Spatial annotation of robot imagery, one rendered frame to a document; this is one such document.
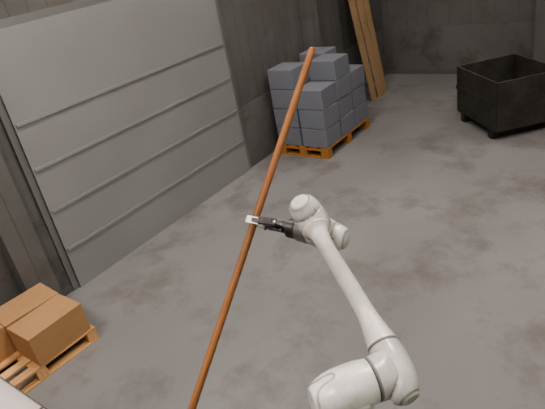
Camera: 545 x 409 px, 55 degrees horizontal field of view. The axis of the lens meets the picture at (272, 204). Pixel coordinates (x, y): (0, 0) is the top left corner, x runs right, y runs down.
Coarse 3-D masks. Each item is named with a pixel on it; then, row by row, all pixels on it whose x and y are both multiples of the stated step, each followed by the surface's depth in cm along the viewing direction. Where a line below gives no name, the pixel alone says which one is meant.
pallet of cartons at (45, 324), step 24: (48, 288) 487; (0, 312) 464; (24, 312) 458; (48, 312) 452; (72, 312) 451; (0, 336) 444; (24, 336) 428; (48, 336) 436; (72, 336) 455; (96, 336) 474; (0, 360) 447; (24, 360) 445; (48, 360) 439
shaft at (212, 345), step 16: (304, 64) 225; (304, 80) 223; (288, 112) 220; (288, 128) 218; (272, 160) 215; (272, 176) 214; (256, 208) 210; (240, 256) 206; (240, 272) 205; (224, 304) 202; (224, 320) 201; (208, 352) 198; (208, 368) 197; (192, 400) 194
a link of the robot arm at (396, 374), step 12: (372, 348) 158; (384, 348) 155; (396, 348) 154; (372, 360) 152; (384, 360) 151; (396, 360) 152; (408, 360) 153; (384, 372) 149; (396, 372) 149; (408, 372) 149; (384, 384) 148; (396, 384) 148; (408, 384) 148; (384, 396) 148; (396, 396) 147; (408, 396) 147
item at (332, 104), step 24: (288, 72) 718; (312, 72) 746; (336, 72) 728; (360, 72) 783; (288, 96) 736; (312, 96) 712; (336, 96) 738; (360, 96) 796; (312, 120) 732; (336, 120) 746; (360, 120) 807; (288, 144) 786; (312, 144) 752
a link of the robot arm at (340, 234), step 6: (330, 222) 184; (336, 222) 189; (330, 228) 184; (336, 228) 185; (342, 228) 185; (330, 234) 185; (336, 234) 184; (342, 234) 184; (348, 234) 187; (306, 240) 192; (336, 240) 184; (342, 240) 184; (348, 240) 187; (336, 246) 185; (342, 246) 185
